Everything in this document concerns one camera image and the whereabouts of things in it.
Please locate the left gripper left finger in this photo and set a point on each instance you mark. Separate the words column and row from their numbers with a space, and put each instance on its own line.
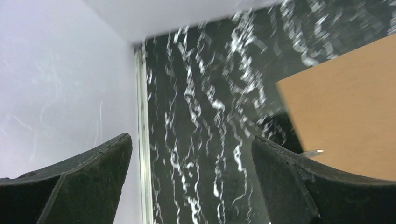
column 84, row 189

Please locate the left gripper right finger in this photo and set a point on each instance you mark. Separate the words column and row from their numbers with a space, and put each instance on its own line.
column 299, row 190

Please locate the brown backing board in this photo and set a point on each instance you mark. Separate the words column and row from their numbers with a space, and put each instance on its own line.
column 346, row 107

